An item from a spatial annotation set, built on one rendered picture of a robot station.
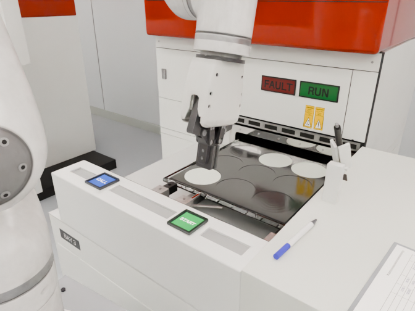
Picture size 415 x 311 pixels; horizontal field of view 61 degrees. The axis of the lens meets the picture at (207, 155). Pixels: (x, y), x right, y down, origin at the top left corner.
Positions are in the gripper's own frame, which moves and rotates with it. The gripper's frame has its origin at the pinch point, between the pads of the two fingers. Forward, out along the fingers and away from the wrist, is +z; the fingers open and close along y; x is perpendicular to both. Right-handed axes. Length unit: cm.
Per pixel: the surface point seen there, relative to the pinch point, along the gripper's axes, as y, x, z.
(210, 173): -32.2, -20.9, 15.1
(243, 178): -35.3, -12.1, 14.5
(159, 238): 0.7, -8.0, 18.2
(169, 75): -58, -64, -8
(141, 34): -204, -244, -33
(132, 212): 0.5, -15.9, 15.9
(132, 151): -177, -214, 76
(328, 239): -14.1, 17.9, 12.3
